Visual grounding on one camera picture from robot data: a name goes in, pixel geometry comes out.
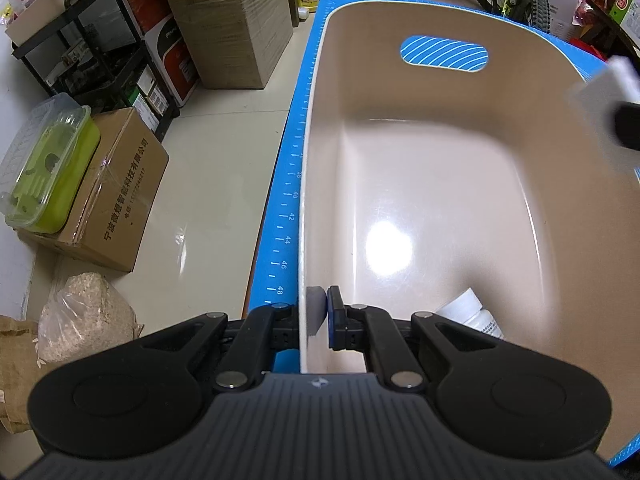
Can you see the large taped cardboard box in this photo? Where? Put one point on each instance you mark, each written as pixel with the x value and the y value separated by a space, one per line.
pixel 235 40

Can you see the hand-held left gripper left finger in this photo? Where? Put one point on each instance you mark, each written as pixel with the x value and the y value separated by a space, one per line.
pixel 281 327

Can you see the printed cardboard box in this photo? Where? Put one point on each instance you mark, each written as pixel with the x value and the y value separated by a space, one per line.
pixel 115 195

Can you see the red and white appliance box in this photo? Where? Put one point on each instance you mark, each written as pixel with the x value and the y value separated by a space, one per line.
pixel 172 60

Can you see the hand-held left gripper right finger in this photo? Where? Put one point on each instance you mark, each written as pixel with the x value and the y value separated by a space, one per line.
pixel 334 317

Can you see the green product box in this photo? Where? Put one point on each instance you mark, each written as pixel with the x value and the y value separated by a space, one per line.
pixel 627 7

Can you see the blue ruled mat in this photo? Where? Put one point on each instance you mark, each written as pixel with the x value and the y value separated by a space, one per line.
pixel 280 240

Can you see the clear bag of grain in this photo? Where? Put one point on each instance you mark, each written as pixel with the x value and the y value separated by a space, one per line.
pixel 85 315

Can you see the beige plastic storage bin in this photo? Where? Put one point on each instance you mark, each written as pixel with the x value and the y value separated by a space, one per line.
pixel 440 170

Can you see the brown paper bag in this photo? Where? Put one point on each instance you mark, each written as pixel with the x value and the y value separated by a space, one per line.
pixel 17 370

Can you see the small white cup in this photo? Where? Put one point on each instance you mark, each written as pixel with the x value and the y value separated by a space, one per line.
pixel 304 16

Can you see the red snack bag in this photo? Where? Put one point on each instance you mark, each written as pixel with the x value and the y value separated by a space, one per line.
pixel 590 10

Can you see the white pill bottle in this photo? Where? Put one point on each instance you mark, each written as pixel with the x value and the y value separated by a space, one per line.
pixel 472 312

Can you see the red carton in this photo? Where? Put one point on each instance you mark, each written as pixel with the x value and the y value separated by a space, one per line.
pixel 145 0

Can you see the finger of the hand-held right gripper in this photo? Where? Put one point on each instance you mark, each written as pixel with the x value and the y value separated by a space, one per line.
pixel 627 125

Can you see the beige box on rack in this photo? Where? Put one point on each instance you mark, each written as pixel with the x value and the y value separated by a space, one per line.
pixel 47 7

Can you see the green container with clear lid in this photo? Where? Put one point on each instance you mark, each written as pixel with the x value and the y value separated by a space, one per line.
pixel 47 170

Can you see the black metal rack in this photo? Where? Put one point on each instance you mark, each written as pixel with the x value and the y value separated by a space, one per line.
pixel 107 35

